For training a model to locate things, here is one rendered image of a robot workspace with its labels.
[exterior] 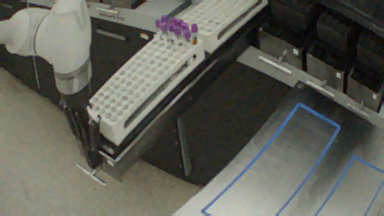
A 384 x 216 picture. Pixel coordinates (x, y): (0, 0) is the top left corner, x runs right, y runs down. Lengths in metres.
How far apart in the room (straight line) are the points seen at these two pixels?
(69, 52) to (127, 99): 0.30
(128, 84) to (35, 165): 1.20
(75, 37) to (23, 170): 1.48
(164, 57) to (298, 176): 0.42
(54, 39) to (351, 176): 0.69
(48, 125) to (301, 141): 1.56
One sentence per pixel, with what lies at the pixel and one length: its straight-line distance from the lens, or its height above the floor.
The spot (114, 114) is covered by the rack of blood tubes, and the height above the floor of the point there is 0.87.
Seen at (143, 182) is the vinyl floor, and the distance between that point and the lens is 2.37.
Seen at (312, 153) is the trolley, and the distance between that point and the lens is 1.29.
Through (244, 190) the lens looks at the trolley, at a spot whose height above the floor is 0.82.
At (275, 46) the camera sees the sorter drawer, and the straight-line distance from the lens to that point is 1.61.
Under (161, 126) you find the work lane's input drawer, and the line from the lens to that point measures 1.43.
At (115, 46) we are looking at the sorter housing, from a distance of 2.02.
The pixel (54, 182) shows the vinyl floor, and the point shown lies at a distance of 2.43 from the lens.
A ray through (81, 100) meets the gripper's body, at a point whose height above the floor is 0.98.
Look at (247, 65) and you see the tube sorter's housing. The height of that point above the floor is 0.66.
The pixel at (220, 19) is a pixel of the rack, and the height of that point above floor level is 0.86.
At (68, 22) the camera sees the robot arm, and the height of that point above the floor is 1.19.
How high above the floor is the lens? 1.77
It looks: 43 degrees down
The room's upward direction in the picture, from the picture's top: 7 degrees counter-clockwise
